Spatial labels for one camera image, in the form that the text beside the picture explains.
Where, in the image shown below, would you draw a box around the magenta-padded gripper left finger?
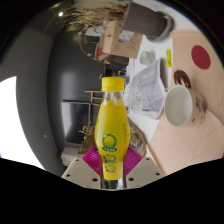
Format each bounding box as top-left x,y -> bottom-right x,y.
61,146 -> 103,190

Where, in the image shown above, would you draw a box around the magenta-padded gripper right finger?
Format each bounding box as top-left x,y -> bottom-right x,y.
123,146 -> 165,190

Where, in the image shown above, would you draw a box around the yellow drink bottle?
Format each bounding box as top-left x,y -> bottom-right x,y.
94,76 -> 131,182

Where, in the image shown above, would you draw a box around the wooden easel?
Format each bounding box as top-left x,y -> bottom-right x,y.
84,88 -> 104,108

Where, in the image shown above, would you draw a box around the printed grey paper sheet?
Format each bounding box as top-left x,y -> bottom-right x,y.
123,58 -> 167,120

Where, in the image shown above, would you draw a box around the small clear glass cup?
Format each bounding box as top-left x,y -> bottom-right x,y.
139,49 -> 156,66

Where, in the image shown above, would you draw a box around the yellow paper slip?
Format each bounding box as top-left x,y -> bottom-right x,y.
165,49 -> 173,68

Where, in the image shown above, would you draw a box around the cardboard box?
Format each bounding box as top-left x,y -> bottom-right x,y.
101,19 -> 144,60

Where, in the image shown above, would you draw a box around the grey plant saucer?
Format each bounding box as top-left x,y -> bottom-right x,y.
146,11 -> 174,43

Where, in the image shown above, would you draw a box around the dried plant in grey pot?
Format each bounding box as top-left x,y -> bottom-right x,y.
61,1 -> 168,38

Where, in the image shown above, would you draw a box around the black wall screen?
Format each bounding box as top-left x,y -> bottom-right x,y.
60,99 -> 92,148

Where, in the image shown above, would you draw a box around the white dotted mug brown handle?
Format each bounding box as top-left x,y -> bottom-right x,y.
163,69 -> 208,128

